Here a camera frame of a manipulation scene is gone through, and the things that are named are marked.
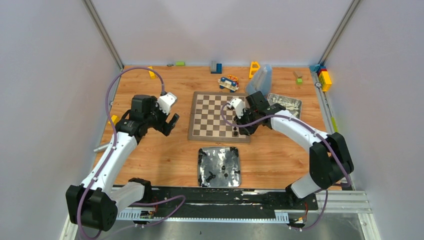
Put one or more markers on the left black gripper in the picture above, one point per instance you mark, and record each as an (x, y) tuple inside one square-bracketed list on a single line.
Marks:
[(164, 120)]

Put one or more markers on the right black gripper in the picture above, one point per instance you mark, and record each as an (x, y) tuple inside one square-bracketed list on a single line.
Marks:
[(245, 130)]

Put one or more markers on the wooden chessboard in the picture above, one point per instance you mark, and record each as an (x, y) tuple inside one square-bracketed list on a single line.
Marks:
[(206, 122)]

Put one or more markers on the silver tray black pieces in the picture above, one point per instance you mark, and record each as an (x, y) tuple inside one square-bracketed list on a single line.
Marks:
[(219, 167)]

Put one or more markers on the translucent blue plastic container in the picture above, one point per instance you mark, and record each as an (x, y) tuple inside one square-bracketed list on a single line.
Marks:
[(261, 81)]

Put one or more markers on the colourful toy car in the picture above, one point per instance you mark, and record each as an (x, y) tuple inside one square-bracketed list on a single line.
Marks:
[(229, 82)]

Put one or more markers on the silver tray white pieces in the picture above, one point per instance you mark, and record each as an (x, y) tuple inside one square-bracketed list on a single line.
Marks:
[(293, 105)]

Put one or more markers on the grey cylinder tube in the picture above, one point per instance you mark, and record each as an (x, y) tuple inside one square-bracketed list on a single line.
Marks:
[(101, 148)]

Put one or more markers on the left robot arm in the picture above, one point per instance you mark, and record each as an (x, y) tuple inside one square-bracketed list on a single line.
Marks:
[(93, 203)]

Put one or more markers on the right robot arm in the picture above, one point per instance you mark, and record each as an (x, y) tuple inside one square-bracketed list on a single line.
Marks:
[(329, 157)]

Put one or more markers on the yellow block far left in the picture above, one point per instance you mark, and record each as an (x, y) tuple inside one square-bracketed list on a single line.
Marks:
[(152, 75)]

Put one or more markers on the yellow block left edge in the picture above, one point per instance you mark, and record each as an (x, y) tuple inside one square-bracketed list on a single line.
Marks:
[(114, 119)]

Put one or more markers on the blue grey block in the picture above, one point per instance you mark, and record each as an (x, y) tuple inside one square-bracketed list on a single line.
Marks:
[(216, 68)]

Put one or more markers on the wooden brown block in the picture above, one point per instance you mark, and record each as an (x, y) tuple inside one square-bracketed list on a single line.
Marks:
[(297, 74)]

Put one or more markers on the yellow red blue brick stack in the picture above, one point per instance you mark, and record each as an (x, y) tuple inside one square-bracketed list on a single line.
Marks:
[(323, 76)]

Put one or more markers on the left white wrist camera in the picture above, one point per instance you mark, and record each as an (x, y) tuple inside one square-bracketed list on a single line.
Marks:
[(165, 102)]

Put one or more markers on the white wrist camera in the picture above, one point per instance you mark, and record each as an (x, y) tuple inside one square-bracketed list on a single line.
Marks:
[(238, 105), (165, 102)]

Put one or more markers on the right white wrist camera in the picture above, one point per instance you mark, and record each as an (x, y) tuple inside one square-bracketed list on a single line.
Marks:
[(238, 105)]

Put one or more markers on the yellow triangular frame toy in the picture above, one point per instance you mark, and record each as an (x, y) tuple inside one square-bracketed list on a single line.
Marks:
[(254, 67)]

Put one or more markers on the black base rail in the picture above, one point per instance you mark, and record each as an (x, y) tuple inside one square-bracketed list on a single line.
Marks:
[(195, 204)]

